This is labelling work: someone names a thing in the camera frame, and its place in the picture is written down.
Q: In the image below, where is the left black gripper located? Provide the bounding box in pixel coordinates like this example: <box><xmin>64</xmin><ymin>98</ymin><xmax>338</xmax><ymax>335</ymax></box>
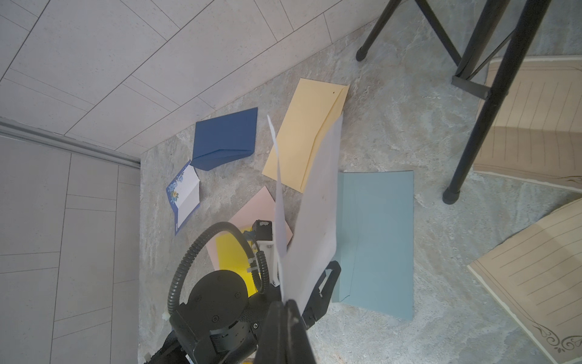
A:
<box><xmin>147</xmin><ymin>261</ymin><xmax>341</xmax><ymax>363</ymax></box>

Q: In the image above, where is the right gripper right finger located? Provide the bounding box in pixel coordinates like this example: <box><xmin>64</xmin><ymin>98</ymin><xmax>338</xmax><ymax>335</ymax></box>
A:
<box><xmin>285</xmin><ymin>300</ymin><xmax>316</xmax><ymax>364</ymax></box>

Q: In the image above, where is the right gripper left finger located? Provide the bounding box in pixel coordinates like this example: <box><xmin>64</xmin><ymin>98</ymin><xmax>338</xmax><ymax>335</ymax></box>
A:
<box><xmin>254</xmin><ymin>301</ymin><xmax>286</xmax><ymax>364</ymax></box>

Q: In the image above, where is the yellow envelope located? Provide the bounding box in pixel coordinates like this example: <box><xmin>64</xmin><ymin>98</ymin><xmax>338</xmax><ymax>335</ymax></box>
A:
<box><xmin>216</xmin><ymin>233</ymin><xmax>257</xmax><ymax>297</ymax></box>

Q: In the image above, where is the white blue floral letter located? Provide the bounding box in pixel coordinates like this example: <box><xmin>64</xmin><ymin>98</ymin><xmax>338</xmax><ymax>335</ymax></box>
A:
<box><xmin>166</xmin><ymin>161</ymin><xmax>200</xmax><ymax>234</ymax></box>
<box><xmin>274</xmin><ymin>116</ymin><xmax>343</xmax><ymax>312</ymax></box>

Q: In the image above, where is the pink envelope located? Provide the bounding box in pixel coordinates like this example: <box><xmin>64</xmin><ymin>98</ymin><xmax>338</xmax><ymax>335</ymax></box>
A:
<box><xmin>206</xmin><ymin>187</ymin><xmax>275</xmax><ymax>270</ymax></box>

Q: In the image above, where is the light teal envelope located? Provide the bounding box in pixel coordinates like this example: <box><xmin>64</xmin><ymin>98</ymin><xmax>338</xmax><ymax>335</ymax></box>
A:
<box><xmin>333</xmin><ymin>171</ymin><xmax>414</xmax><ymax>320</ymax></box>

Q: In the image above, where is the navy blue envelope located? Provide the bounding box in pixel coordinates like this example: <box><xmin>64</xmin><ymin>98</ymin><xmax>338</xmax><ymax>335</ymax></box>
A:
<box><xmin>191</xmin><ymin>108</ymin><xmax>258</xmax><ymax>171</ymax></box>

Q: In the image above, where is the kraft tan envelope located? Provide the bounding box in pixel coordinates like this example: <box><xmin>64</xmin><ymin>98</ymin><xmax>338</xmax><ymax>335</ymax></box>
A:
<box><xmin>262</xmin><ymin>78</ymin><xmax>349</xmax><ymax>193</ymax></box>

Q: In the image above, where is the black perforated music stand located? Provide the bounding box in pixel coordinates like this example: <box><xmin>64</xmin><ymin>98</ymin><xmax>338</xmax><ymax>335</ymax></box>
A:
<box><xmin>355</xmin><ymin>0</ymin><xmax>553</xmax><ymax>206</ymax></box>

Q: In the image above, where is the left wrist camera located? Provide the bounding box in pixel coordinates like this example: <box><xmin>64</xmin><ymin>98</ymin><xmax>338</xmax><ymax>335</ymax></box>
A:
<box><xmin>242</xmin><ymin>220</ymin><xmax>280</xmax><ymax>287</ymax></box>

